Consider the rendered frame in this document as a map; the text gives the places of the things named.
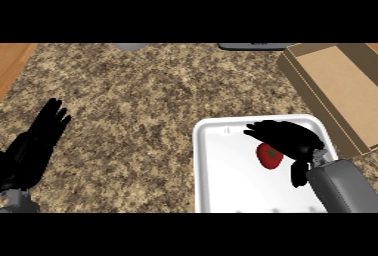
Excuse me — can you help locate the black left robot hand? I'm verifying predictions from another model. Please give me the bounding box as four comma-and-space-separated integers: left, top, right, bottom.
0, 97, 75, 192

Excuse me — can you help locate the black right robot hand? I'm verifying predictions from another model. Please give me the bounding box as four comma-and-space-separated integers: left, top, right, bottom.
243, 120, 328, 188

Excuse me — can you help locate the red tomato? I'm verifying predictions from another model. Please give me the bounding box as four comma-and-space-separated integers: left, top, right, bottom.
255, 142, 286, 171

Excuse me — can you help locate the white tray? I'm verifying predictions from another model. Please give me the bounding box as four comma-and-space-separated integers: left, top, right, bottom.
193, 113, 342, 214

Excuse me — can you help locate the cardboard box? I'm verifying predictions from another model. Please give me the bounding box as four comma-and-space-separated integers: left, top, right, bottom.
275, 42, 378, 160

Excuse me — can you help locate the dark grey appliance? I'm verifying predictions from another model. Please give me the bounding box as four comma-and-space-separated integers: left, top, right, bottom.
218, 42, 299, 52

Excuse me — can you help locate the grey rounded object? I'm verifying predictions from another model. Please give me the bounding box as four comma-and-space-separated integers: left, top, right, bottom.
114, 42, 150, 52

